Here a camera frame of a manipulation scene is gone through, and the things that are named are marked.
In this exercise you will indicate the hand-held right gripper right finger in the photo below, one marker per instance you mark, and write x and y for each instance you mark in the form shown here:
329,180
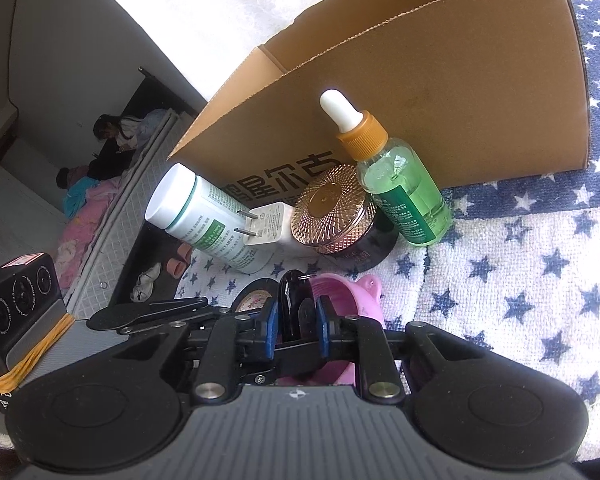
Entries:
322,327

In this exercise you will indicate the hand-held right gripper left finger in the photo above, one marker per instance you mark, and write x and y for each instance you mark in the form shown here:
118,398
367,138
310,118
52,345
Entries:
268,325

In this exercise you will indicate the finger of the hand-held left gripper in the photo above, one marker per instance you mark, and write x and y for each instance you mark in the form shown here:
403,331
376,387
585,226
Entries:
140,311

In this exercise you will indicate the black round compact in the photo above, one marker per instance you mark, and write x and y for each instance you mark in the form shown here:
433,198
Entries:
292,310

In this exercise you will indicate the small round red-label tin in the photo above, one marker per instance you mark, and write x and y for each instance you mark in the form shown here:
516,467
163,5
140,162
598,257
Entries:
252,301

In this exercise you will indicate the pink plastic cup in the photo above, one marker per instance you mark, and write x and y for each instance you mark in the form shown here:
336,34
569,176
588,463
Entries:
350,300

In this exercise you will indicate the gold-lidded cosmetic jar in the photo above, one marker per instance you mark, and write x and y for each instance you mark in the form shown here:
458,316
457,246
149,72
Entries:
330,205

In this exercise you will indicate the green dropper bottle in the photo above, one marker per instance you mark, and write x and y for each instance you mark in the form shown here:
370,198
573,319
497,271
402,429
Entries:
405,195

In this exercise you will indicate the brown cardboard box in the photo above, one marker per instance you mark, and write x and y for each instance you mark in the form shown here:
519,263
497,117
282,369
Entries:
455,85

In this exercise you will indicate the white sneakers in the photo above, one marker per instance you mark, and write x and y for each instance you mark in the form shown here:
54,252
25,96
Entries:
147,280

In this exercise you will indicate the pink slippers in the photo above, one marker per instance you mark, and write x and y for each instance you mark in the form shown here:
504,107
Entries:
177,260

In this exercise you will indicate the pink printed blanket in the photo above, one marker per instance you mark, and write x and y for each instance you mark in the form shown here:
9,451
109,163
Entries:
87,230

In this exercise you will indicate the white charger plug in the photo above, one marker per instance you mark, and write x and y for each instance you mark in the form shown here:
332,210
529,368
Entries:
272,227

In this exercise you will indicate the white green-label pill bottle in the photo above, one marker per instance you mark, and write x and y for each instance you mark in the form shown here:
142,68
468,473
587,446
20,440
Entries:
190,210

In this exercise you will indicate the blue cloth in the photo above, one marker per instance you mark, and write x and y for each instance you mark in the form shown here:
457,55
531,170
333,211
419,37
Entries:
77,197

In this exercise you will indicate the blue white star blanket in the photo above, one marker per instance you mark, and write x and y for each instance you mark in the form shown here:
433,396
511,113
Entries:
505,270

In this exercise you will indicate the white patterned curtain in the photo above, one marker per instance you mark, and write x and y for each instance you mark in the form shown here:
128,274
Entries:
205,20

